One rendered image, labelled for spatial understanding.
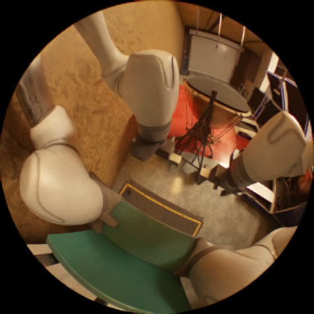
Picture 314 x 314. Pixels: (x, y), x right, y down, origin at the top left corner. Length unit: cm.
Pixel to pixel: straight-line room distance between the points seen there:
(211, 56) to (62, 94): 732
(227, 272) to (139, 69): 39
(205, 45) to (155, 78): 730
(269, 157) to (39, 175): 37
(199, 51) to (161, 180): 722
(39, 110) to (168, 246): 53
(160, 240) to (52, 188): 32
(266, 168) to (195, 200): 98
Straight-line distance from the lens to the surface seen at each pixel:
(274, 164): 21
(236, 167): 26
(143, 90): 16
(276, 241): 39
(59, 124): 32
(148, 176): 111
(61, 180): 20
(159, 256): 38
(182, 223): 76
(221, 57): 757
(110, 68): 29
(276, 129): 21
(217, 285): 26
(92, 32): 26
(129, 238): 36
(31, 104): 32
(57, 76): 60
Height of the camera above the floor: 105
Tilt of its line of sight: 61 degrees down
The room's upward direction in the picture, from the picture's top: 1 degrees counter-clockwise
